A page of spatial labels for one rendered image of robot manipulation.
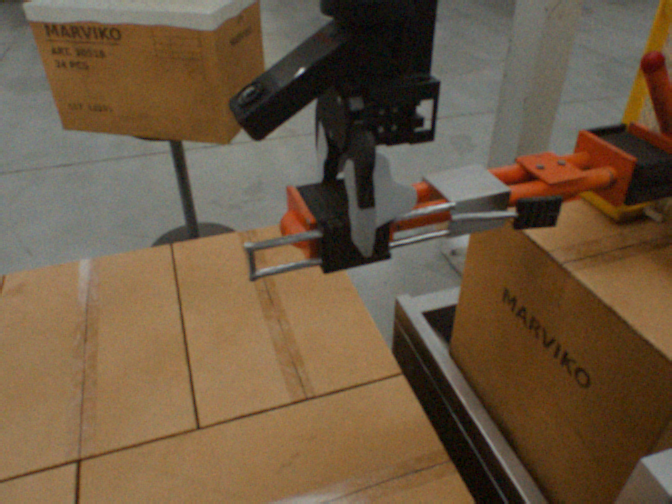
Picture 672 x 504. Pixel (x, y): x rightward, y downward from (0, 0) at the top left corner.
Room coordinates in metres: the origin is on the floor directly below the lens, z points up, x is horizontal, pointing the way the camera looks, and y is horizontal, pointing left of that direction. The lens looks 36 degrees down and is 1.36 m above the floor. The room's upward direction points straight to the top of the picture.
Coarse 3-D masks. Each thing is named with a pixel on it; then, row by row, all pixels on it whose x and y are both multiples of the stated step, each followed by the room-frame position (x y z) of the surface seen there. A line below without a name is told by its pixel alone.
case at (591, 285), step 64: (512, 256) 0.62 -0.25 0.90; (576, 256) 0.55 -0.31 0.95; (640, 256) 0.55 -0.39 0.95; (512, 320) 0.59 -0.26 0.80; (576, 320) 0.49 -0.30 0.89; (640, 320) 0.43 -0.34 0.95; (512, 384) 0.55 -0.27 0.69; (576, 384) 0.46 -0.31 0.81; (640, 384) 0.39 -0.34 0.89; (512, 448) 0.52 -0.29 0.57; (576, 448) 0.42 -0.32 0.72; (640, 448) 0.36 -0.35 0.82
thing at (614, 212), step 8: (584, 192) 0.69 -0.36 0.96; (592, 200) 0.67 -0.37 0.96; (600, 200) 0.66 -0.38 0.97; (600, 208) 0.66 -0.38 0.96; (608, 208) 0.64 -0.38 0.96; (616, 208) 0.63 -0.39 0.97; (624, 208) 0.63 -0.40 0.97; (632, 208) 0.63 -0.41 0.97; (640, 208) 0.64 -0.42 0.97; (616, 216) 0.63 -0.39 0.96; (624, 216) 0.63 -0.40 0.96; (632, 216) 0.63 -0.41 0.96; (640, 216) 0.64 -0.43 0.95
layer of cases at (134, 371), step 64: (128, 256) 1.09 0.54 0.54; (192, 256) 1.09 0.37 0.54; (256, 256) 1.09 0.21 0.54; (0, 320) 0.85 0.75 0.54; (64, 320) 0.85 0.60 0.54; (128, 320) 0.85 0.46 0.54; (192, 320) 0.85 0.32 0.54; (256, 320) 0.85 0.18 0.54; (320, 320) 0.85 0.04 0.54; (0, 384) 0.67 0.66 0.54; (64, 384) 0.68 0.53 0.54; (128, 384) 0.68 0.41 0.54; (192, 384) 0.72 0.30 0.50; (256, 384) 0.68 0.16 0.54; (320, 384) 0.68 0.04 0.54; (384, 384) 0.68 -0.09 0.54; (0, 448) 0.54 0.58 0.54; (64, 448) 0.54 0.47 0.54; (128, 448) 0.54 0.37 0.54; (192, 448) 0.54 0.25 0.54; (256, 448) 0.54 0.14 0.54; (320, 448) 0.54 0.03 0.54; (384, 448) 0.54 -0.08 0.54
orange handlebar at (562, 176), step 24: (504, 168) 0.52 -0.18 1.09; (528, 168) 0.51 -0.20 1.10; (552, 168) 0.51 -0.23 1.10; (576, 168) 0.51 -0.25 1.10; (600, 168) 0.52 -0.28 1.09; (528, 192) 0.47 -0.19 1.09; (552, 192) 0.48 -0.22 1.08; (576, 192) 0.49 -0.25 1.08; (288, 216) 0.42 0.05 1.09; (432, 216) 0.43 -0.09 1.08
